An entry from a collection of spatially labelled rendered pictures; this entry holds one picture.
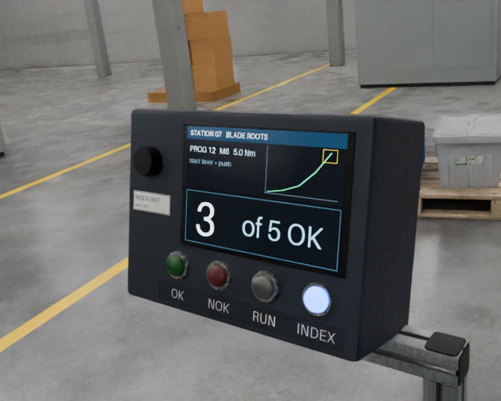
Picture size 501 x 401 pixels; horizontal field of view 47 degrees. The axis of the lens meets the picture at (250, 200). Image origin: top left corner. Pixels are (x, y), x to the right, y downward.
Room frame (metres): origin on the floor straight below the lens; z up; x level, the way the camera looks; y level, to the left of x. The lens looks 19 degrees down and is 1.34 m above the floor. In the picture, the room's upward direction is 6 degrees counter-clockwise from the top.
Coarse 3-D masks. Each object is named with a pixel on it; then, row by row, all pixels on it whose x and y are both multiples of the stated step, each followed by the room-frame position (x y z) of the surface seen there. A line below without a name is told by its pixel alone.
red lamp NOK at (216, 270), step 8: (216, 264) 0.46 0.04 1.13; (224, 264) 0.46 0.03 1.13; (208, 272) 0.46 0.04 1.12; (216, 272) 0.45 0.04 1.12; (224, 272) 0.45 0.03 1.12; (208, 280) 0.46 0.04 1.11; (216, 280) 0.45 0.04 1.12; (224, 280) 0.45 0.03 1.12; (216, 288) 0.46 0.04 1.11; (224, 288) 0.45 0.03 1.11
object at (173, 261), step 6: (174, 252) 0.49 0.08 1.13; (180, 252) 0.49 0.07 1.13; (168, 258) 0.50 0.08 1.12; (174, 258) 0.49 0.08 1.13; (180, 258) 0.49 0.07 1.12; (186, 258) 0.49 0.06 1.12; (168, 264) 0.49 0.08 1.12; (174, 264) 0.48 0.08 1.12; (180, 264) 0.48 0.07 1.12; (186, 264) 0.48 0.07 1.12; (168, 270) 0.49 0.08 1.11; (174, 270) 0.48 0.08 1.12; (180, 270) 0.48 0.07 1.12; (186, 270) 0.48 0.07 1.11; (174, 276) 0.49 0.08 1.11; (180, 276) 0.49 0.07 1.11
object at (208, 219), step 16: (192, 192) 0.50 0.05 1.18; (208, 192) 0.49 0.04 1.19; (192, 208) 0.49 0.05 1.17; (208, 208) 0.48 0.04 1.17; (224, 208) 0.47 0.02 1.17; (192, 224) 0.49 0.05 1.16; (208, 224) 0.48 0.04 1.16; (224, 224) 0.47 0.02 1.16; (192, 240) 0.49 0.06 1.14; (208, 240) 0.47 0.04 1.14; (224, 240) 0.46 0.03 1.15
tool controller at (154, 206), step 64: (192, 128) 0.51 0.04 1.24; (256, 128) 0.47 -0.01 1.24; (320, 128) 0.43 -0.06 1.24; (384, 128) 0.42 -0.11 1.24; (256, 192) 0.45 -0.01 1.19; (320, 192) 0.42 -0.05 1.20; (384, 192) 0.42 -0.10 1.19; (128, 256) 0.54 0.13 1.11; (192, 256) 0.48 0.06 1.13; (256, 256) 0.44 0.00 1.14; (320, 256) 0.41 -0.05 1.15; (384, 256) 0.41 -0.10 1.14; (256, 320) 0.43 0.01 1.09; (320, 320) 0.39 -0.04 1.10; (384, 320) 0.41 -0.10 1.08
